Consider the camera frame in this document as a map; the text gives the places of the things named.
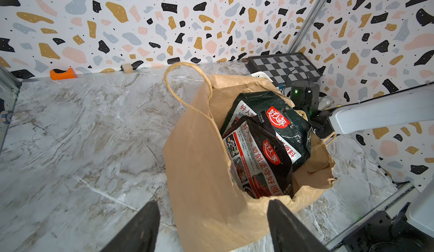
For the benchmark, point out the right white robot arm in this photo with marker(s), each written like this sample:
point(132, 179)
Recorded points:
point(411, 105)

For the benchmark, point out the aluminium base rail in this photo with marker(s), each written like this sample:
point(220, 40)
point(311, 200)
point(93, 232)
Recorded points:
point(402, 223)

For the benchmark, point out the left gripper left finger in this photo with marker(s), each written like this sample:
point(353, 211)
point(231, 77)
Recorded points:
point(139, 234)

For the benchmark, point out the black condiment packet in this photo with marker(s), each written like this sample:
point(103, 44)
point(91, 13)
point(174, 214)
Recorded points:
point(273, 114)
point(260, 165)

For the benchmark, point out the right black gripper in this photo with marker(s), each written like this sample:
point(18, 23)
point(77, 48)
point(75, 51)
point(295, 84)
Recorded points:
point(305, 96)

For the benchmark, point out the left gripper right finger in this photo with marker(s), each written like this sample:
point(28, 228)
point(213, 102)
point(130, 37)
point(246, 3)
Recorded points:
point(288, 233)

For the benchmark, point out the brown paper bag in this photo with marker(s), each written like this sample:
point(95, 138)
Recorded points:
point(211, 212)

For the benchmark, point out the white plastic basket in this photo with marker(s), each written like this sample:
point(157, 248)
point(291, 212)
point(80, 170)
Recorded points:
point(261, 74)

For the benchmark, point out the black white checkerboard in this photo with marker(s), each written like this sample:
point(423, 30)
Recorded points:
point(284, 69)

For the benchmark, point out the orange small object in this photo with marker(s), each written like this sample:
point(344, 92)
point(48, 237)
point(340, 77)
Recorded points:
point(57, 74)

